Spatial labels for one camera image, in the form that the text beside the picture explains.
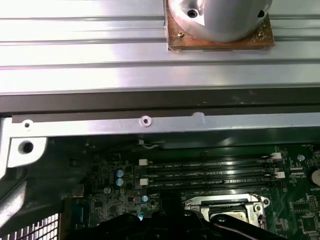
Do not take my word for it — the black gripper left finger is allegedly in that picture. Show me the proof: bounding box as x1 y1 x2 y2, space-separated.
89 192 176 240

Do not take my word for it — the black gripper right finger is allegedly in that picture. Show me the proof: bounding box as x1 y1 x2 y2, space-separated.
172 192 285 240

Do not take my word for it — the metal socket cover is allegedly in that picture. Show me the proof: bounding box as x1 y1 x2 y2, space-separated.
199 201 263 230

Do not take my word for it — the CPU socket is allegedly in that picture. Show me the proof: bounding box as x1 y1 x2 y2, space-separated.
183 193 271 231

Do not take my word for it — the black RAM slot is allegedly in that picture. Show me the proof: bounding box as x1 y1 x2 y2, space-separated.
137 152 283 166
147 165 275 176
139 174 285 186
149 185 275 194

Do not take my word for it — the green motherboard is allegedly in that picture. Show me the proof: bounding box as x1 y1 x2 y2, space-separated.
62 143 320 240

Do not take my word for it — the silver coin battery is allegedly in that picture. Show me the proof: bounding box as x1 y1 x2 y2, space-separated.
309 166 320 187

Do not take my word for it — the black PC case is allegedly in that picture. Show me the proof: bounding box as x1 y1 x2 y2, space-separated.
0 88 320 240

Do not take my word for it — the square brown base plate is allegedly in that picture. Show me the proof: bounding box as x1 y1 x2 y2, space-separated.
163 9 275 53

